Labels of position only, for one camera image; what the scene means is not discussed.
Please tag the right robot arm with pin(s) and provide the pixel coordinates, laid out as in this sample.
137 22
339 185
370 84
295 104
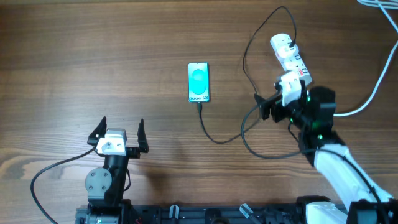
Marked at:
312 112

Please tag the white USB charger plug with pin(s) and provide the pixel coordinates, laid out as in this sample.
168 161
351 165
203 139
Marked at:
286 51

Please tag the Galaxy smartphone teal screen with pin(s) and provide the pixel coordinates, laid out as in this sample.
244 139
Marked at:
198 82

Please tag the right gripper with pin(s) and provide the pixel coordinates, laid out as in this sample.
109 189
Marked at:
277 107

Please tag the white power strip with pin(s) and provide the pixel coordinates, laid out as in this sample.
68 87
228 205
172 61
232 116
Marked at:
295 62

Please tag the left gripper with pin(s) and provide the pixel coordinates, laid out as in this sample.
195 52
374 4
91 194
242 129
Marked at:
133 152

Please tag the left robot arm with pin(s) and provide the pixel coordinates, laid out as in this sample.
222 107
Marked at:
106 185

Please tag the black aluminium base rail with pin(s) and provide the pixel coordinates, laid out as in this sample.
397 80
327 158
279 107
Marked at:
273 213

